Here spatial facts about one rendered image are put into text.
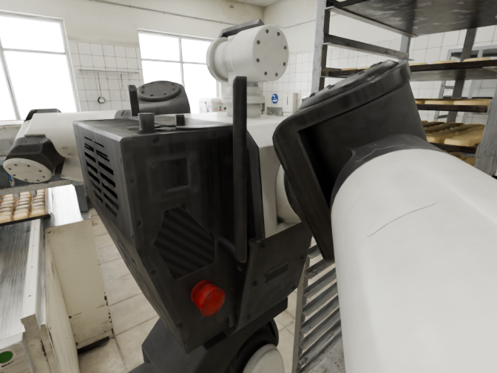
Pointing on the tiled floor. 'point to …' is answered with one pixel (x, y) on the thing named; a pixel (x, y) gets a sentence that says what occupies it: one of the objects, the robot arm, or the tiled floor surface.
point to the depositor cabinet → (75, 269)
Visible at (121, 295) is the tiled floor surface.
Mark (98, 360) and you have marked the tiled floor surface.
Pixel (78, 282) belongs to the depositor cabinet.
